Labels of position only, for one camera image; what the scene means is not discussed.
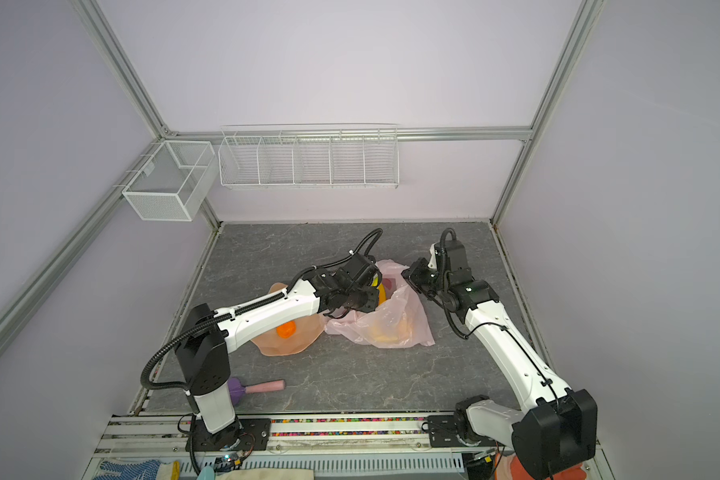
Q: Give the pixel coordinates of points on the purple pink scoop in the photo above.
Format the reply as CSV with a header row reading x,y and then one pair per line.
x,y
238,390

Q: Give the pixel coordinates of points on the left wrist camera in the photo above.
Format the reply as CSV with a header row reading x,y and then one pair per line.
x,y
359,271

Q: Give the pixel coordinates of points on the yellow banana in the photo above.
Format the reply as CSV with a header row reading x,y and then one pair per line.
x,y
382,294

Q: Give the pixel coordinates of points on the small white mesh basket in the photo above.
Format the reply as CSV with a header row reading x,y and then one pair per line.
x,y
174,181

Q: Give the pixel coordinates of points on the orange tangerine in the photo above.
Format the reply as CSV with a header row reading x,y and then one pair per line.
x,y
286,330

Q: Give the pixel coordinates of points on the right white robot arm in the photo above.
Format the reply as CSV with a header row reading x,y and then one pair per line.
x,y
554,427

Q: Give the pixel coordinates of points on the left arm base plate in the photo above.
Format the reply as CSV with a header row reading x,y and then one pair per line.
x,y
244,435

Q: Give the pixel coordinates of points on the peach wavy fruit plate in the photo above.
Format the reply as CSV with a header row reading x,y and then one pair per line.
x,y
309,328

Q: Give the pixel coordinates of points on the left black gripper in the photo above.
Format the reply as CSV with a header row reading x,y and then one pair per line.
x,y
372,302

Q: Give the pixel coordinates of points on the blue white cloth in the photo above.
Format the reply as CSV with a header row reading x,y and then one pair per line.
x,y
111,470

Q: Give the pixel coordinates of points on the pink plastic bag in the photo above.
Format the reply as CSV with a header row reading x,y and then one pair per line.
x,y
397,323

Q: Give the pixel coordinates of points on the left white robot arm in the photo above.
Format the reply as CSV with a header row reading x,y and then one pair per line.
x,y
196,360

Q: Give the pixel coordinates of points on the long white wire basket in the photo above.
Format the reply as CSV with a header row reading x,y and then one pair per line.
x,y
309,156

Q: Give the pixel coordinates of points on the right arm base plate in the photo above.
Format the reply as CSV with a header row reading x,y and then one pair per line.
x,y
442,431

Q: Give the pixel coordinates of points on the orange glove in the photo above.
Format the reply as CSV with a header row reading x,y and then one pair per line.
x,y
510,468

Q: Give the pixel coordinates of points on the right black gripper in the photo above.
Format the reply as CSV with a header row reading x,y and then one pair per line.
x,y
413,273

